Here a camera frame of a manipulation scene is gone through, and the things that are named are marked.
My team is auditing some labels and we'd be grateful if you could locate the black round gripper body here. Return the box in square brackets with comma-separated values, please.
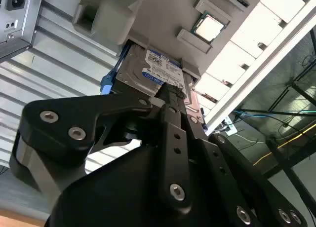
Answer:
[44, 118, 250, 227]

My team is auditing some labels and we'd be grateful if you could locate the hard disk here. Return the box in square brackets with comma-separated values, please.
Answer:
[100, 43, 206, 131]

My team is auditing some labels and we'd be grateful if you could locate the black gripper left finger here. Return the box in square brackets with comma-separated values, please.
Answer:
[9, 83, 195, 214]

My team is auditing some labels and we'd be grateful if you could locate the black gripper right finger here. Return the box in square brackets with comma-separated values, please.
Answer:
[172, 87, 309, 227]

